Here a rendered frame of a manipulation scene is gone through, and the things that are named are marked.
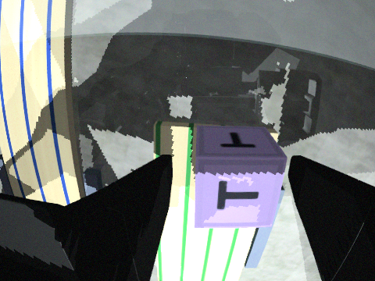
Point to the purple labelled cube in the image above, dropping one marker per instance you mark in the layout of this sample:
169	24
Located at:
238	177

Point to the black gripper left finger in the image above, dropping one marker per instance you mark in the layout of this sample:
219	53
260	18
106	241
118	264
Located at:
110	235

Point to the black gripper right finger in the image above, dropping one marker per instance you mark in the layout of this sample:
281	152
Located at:
338	215

